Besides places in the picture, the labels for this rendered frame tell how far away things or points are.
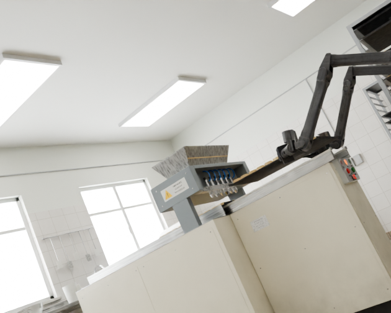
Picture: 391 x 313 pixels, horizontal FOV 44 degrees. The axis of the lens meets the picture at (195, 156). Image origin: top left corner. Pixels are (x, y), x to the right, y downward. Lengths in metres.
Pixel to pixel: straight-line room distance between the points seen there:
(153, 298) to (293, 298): 0.86
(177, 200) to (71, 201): 3.82
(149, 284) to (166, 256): 0.23
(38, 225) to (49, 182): 0.66
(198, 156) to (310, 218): 0.82
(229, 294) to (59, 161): 4.41
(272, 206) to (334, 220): 0.36
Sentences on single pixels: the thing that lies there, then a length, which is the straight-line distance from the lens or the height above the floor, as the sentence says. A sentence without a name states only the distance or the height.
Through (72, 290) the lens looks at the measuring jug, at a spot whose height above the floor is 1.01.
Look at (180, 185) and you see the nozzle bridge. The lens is 2.86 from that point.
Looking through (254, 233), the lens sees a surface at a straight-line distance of 2.87.
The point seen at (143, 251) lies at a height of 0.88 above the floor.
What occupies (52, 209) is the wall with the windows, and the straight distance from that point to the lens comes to 6.36.
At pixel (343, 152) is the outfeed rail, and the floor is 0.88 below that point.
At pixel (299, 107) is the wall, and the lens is 7.40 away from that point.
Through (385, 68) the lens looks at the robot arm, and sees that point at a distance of 2.99.
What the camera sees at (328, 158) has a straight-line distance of 2.67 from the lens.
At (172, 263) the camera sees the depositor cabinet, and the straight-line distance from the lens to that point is 2.97.
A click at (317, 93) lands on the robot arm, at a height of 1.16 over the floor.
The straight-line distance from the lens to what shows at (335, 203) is 2.66.
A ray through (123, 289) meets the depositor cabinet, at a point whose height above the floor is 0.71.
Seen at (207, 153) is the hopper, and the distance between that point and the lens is 3.15.
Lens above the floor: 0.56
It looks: 13 degrees up
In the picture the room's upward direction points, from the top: 25 degrees counter-clockwise
